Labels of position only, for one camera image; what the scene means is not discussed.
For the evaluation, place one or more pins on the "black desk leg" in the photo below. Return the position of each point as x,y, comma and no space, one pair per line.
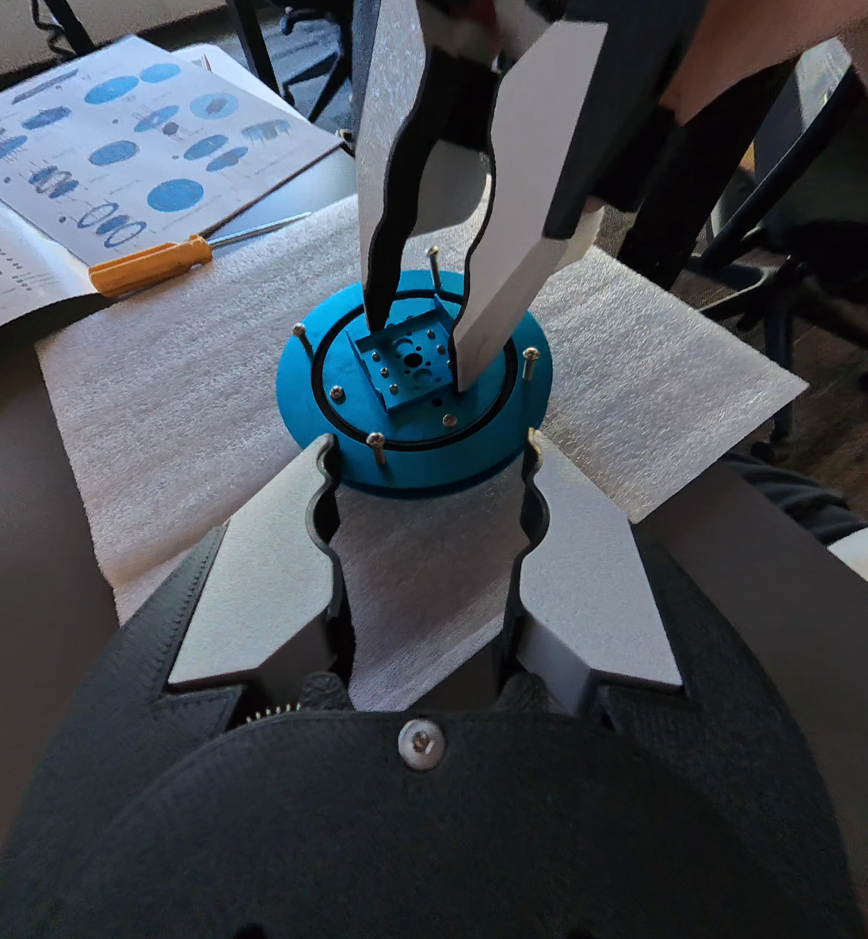
254,44
71,26
698,198

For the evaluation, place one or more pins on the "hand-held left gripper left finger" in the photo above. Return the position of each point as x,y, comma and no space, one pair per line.
258,594

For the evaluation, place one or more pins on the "person's right forearm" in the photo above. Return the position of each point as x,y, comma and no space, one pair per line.
771,44

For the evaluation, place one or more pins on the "dark desk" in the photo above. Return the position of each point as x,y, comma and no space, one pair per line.
37,513

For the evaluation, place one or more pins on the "blue round turntable base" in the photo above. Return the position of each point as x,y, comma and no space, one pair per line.
331,440

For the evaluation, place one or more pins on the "white foam sheet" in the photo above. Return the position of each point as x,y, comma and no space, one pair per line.
184,440

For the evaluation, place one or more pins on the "person's dark trousers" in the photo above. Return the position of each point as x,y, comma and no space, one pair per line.
793,499

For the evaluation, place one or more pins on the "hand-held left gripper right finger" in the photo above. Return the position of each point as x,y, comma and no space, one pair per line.
595,594

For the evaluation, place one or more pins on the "open instruction manual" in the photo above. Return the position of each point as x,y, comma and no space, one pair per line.
272,169

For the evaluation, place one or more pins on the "long silver screw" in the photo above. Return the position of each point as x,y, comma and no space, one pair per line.
300,339
529,363
376,447
434,268

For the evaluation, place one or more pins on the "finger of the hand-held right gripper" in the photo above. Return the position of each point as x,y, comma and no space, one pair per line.
386,95
536,161

